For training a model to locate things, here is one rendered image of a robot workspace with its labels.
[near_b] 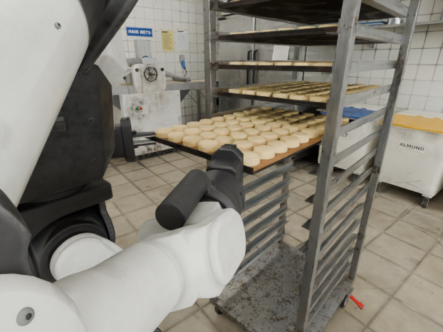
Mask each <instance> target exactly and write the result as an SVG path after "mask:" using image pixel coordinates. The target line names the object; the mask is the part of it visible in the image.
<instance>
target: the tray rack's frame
mask: <svg viewBox="0 0 443 332"><path fill-rule="evenodd" d="M421 1H422V0H410V4H409V10H408V13H407V18H406V22H405V27H404V31H403V36H402V39H401V45H400V48H399V53H398V59H397V63H396V67H395V71H394V77H393V80H392V85H391V89H390V94H389V98H388V103H387V106H386V112H385V115H384V120H383V124H382V130H381V133H380V138H379V141H378V147H377V151H376V156H375V159H374V165H373V168H372V173H371V177H370V182H369V187H368V191H367V197H366V200H365V205H364V208H363V214H362V218H361V223H360V226H359V232H358V235H357V240H356V244H355V249H354V253H353V258H352V261H351V267H350V270H349V274H348V273H345V275H344V276H343V277H342V279H341V281H340V282H339V283H338V285H337V286H336V288H335V289H334V291H333V292H332V294H331V295H330V296H329V298H328V299H327V301H326V302H325V303H324V305H323V307H322V308H321V309H320V311H319V312H318V313H317V315H316V317H315V318H314V319H313V321H312V322H311V324H310V325H309V326H308V328H307V331H306V332H323V331H324V329H325V328H326V326H327V324H328V323H329V321H330V320H331V318H332V316H333V315H334V313H335V312H336V310H337V308H338V307H339V305H340V304H341V302H342V300H343V299H344V298H345V295H347V300H346V303H345V305H346V304H347V302H348V301H349V298H348V296H350V295H351V293H352V292H353V289H354V288H355V287H352V284H353V283H354V282H355V277H356V274H357V269H358V265H359V260H360V257H361V252H362V249H363V244H364V241H365V235H366V232H367V227H368V224H369V219H370V214H371V211H372V205H373V202H374V197H375V194H376V189H377V186H378V181H379V177H380V172H381V169H382V164H383V160H384V156H385V153H386V147H387V144H388V139H389V136H390V131H391V127H392V123H393V119H394V114H395V111H396V105H397V102H398V97H399V93H400V89H401V84H402V81H403V75H404V72H405V68H406V64H407V59H408V56H409V51H410V48H411V42H412V39H413V35H414V31H415V26H416V23H417V17H418V14H419V9H420V6H421ZM302 54H303V47H295V51H294V59H293V60H302ZM305 260H306V254H304V253H302V252H300V251H298V248H296V247H294V246H292V245H290V244H288V243H286V242H283V238H282V239H281V240H279V241H278V242H277V243H275V244H274V245H273V247H271V248H270V249H269V250H267V251H266V252H265V253H264V254H263V255H261V257H259V258H258V259H257V260H256V261H255V262H253V263H252V264H251V265H249V266H248V268H246V269H245V270H244V271H243V272H241V273H240V274H239V275H238V276H236V278H234V279H233V280H232V281H231V282H230V283H228V284H227V285H226V286H225V287H224V288H223V290H222V292H221V294H220V295H219V296H218V298H217V299H216V300H215V301H214V306H215V307H216V308H217V309H218V310H220V311H221V312H222V313H223V314H225V315H226V316H227V317H228V318H229V319H230V320H232V321H233V322H234V323H236V324H237V325H238V326H239V327H240V328H241V329H243V330H244V331H245V332H292V331H290V330H289V329H288V327H289V326H290V325H291V323H292V322H293V321H294V319H295V318H296V317H297V316H296V315H295V314H294V313H292V312H290V310H291V309H292V307H294V305H295V304H296V303H297V301H298V300H299V299H300V296H298V295H296V294H295V293H293V291H294V290H295V288H296V287H297V286H298V285H299V283H300V282H301V281H302V280H303V276H302V275H299V274H298V273H296V272H295V271H296V270H297V269H298V268H299V267H300V266H301V265H302V264H303V262H304V261H305Z"/></svg>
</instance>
